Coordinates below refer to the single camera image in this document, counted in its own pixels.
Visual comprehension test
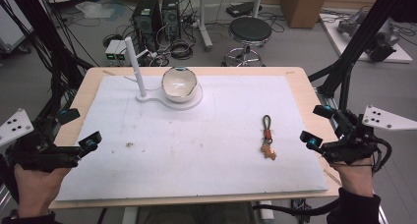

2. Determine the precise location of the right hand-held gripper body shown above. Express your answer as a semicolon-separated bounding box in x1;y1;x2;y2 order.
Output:
319;104;417;167

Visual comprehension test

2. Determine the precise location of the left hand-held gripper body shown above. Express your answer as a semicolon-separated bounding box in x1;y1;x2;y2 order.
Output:
0;107;83;173

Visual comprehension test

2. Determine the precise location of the keychain with gingerbread figure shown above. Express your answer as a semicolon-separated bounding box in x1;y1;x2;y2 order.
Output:
260;114;278;161

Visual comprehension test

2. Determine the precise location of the person's left hand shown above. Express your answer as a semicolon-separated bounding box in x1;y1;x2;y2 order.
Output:
14;164;72;219

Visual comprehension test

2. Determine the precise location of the person's right hand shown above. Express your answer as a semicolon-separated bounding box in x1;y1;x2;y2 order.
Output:
328;156;376;198

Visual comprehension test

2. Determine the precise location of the wooden table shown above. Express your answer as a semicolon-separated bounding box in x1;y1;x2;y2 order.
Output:
48;65;342;210

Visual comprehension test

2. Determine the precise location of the white floor platform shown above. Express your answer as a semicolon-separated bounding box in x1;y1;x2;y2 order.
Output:
319;12;414;65

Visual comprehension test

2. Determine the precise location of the white power supply box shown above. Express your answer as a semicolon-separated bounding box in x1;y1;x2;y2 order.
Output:
104;39;121;67
115;39;133;67

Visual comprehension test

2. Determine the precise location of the white stand with pole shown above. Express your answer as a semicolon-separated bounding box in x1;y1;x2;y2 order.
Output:
123;35;205;112

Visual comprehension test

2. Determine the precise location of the grey and black robot device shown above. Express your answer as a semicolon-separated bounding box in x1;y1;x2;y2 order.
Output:
336;10;403;63

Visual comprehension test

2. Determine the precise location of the white ceramic bowl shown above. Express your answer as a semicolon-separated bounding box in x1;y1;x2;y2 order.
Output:
160;65;199;104

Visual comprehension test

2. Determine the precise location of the white table mat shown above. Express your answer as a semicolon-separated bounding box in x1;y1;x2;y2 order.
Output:
54;74;329;202

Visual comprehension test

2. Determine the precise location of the clear plastic bag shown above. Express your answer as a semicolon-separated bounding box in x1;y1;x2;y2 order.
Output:
75;0;114;21

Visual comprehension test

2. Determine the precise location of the brown cardboard box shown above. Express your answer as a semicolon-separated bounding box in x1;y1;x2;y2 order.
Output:
279;0;330;29

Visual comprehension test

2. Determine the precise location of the black round stool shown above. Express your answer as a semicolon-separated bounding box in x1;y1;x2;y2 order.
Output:
221;16;273;68

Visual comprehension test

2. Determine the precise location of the large black computer tower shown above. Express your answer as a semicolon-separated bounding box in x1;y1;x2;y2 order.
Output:
132;0;163;52

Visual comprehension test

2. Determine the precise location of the flat black device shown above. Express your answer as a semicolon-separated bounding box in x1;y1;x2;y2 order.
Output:
225;1;264;19

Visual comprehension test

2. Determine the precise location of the slim black computer tower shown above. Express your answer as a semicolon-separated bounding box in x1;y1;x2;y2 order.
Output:
160;0;182;42

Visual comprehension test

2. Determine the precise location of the white metal desk leg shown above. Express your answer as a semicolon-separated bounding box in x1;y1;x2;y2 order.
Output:
195;0;214;52

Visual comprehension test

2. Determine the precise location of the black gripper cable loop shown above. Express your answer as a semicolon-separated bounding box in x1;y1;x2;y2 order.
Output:
372;138;393;173

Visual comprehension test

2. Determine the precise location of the thick black cable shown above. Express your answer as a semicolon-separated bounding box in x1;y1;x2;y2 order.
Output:
252;196;342;217

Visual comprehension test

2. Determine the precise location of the black frame strut with cables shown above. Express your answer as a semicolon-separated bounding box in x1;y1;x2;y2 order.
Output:
0;0;94;127

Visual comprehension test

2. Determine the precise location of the coiled black cable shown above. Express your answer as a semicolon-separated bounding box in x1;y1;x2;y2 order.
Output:
168;38;195;61

